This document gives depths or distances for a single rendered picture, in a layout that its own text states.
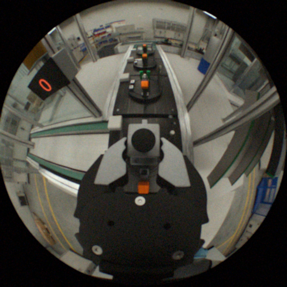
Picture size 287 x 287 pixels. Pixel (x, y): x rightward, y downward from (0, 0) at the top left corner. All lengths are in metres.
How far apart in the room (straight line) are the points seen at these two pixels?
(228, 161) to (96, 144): 0.44
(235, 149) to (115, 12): 10.83
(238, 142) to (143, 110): 0.30
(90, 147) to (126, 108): 0.22
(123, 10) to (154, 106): 10.63
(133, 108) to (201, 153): 0.36
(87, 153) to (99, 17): 10.91
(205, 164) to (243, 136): 0.29
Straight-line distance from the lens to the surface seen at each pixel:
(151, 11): 10.88
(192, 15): 1.20
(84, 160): 0.41
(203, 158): 0.47
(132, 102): 0.34
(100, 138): 0.38
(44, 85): 0.23
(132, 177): 0.27
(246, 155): 0.37
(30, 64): 0.23
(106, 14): 10.88
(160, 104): 0.33
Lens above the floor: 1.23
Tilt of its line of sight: 76 degrees down
